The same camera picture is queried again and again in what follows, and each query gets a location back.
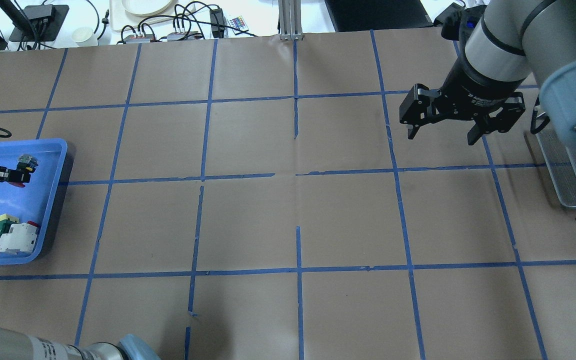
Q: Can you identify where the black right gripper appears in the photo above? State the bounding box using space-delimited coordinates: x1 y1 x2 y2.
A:
398 63 526 146

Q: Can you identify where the blue plastic tray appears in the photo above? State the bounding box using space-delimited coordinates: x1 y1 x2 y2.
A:
0 137 74 265

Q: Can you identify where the black power adapter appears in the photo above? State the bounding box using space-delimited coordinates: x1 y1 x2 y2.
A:
209 7 227 39

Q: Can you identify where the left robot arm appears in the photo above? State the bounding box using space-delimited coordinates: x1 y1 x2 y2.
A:
0 154 160 360

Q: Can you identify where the black laptop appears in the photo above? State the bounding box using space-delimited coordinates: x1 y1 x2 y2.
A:
324 0 434 32

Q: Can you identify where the white paper cup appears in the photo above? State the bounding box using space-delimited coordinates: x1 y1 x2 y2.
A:
71 27 99 47

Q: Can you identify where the wire mesh shelf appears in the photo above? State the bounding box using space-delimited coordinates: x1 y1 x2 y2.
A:
530 101 576 209

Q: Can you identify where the white circuit breaker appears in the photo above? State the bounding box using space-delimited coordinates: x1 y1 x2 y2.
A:
0 222 39 255

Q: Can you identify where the red emergency stop button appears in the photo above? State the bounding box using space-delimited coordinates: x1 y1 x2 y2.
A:
7 153 39 188

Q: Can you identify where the aluminium frame post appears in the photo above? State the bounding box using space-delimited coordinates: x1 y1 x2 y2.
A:
278 0 304 41

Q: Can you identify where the beige plate on tray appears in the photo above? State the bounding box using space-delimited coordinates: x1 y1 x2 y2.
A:
109 0 182 33

